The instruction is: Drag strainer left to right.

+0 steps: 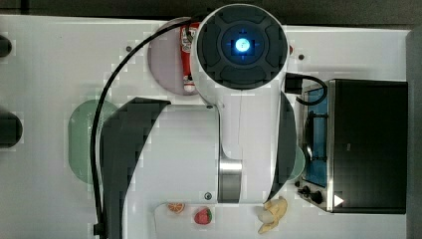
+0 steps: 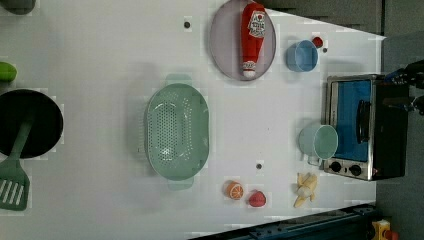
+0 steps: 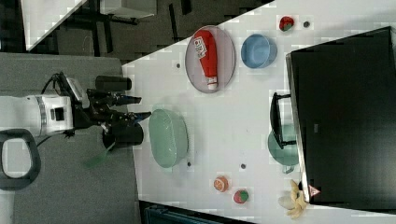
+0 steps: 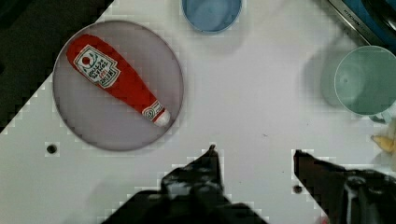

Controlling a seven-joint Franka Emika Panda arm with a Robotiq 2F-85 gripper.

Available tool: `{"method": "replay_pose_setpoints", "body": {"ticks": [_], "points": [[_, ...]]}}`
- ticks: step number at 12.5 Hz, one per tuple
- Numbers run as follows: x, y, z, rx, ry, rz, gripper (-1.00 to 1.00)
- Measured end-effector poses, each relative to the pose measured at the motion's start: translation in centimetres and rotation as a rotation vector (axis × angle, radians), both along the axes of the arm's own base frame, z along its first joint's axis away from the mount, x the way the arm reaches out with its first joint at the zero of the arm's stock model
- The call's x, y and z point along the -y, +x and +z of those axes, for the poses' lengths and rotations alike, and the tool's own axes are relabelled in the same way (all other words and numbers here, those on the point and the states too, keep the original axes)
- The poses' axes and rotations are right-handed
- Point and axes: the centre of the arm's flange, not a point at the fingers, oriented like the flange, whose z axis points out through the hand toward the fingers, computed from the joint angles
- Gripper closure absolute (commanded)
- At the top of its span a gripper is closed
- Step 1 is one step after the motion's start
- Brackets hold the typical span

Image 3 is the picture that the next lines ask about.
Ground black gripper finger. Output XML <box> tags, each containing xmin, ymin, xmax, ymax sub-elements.
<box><xmin>120</xmin><ymin>112</ymin><xmax>151</xmax><ymax>123</ymax></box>
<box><xmin>115</xmin><ymin>95</ymin><xmax>142</xmax><ymax>105</ymax></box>

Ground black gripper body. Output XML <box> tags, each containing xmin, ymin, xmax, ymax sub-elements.
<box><xmin>58</xmin><ymin>72</ymin><xmax>124</xmax><ymax>134</ymax></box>

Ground green plastic strainer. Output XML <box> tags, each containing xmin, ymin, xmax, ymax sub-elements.
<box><xmin>148</xmin><ymin>109</ymin><xmax>189</xmax><ymax>168</ymax></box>

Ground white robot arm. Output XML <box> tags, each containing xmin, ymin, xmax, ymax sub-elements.
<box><xmin>1</xmin><ymin>72</ymin><xmax>150</xmax><ymax>137</ymax></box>

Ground black cylinder cup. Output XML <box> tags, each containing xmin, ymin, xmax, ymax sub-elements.
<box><xmin>95</xmin><ymin>76</ymin><xmax>132</xmax><ymax>91</ymax></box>

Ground green spatula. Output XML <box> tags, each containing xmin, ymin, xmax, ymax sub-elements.
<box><xmin>83</xmin><ymin>143</ymin><xmax>115</xmax><ymax>169</ymax></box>

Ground grey round plate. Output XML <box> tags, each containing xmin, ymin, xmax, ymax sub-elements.
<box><xmin>185</xmin><ymin>26</ymin><xmax>235</xmax><ymax>93</ymax></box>

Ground red ketchup bottle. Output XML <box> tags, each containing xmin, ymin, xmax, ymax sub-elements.
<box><xmin>193</xmin><ymin>30</ymin><xmax>218</xmax><ymax>90</ymax></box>

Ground toy orange slice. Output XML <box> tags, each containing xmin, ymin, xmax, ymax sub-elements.
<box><xmin>213</xmin><ymin>175</ymin><xmax>229</xmax><ymax>192</ymax></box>

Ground toy strawberry near front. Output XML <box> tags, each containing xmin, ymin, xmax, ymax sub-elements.
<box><xmin>233</xmin><ymin>189</ymin><xmax>249</xmax><ymax>204</ymax></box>

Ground toy strawberry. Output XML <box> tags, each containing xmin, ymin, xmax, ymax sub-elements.
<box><xmin>233</xmin><ymin>189</ymin><xmax>249</xmax><ymax>204</ymax></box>
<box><xmin>279</xmin><ymin>16</ymin><xmax>294</xmax><ymax>32</ymax></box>

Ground blue bowl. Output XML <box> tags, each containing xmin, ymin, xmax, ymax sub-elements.
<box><xmin>241</xmin><ymin>34</ymin><xmax>277</xmax><ymax>69</ymax></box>

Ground green mug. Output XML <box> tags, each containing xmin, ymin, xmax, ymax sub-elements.
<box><xmin>267</xmin><ymin>124</ymin><xmax>299</xmax><ymax>175</ymax></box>

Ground toy strawberry near back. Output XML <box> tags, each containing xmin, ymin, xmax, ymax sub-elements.
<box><xmin>279</xmin><ymin>16</ymin><xmax>294</xmax><ymax>32</ymax></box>

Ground toy banana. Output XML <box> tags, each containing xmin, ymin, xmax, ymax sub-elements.
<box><xmin>277</xmin><ymin>179</ymin><xmax>307</xmax><ymax>219</ymax></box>

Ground black toaster oven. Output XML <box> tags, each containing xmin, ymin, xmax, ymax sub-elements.
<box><xmin>270</xmin><ymin>26</ymin><xmax>396</xmax><ymax>214</ymax></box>

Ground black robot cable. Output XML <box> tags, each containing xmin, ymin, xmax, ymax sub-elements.
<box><xmin>40</xmin><ymin>73</ymin><xmax>64</xmax><ymax>95</ymax></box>

